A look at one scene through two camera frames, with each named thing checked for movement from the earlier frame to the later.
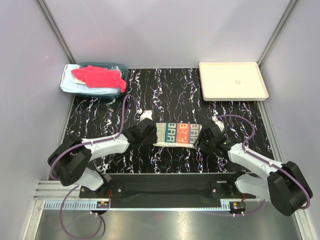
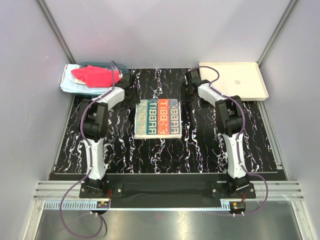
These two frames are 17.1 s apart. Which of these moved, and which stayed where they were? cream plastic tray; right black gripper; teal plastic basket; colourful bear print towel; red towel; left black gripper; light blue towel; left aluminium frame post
Moved: left black gripper; right black gripper; colourful bear print towel
Stayed: left aluminium frame post; teal plastic basket; cream plastic tray; red towel; light blue towel
